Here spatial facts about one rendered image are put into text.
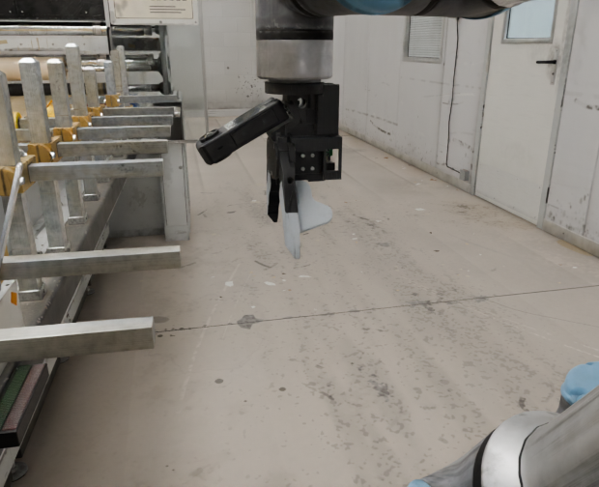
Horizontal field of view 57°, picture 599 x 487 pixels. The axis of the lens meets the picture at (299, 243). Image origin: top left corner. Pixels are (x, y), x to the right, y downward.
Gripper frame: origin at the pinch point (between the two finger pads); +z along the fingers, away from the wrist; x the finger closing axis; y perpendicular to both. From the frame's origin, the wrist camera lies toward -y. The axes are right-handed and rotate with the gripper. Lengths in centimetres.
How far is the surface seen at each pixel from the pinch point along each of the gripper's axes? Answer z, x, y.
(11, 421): 23.6, 1.6, -36.8
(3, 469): 79, 61, -63
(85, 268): 9.6, 20.3, -28.0
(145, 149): 0, 70, -20
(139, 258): 8.5, 20.1, -19.5
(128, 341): 9.7, -4.9, -19.7
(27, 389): 23.6, 9.0, -36.3
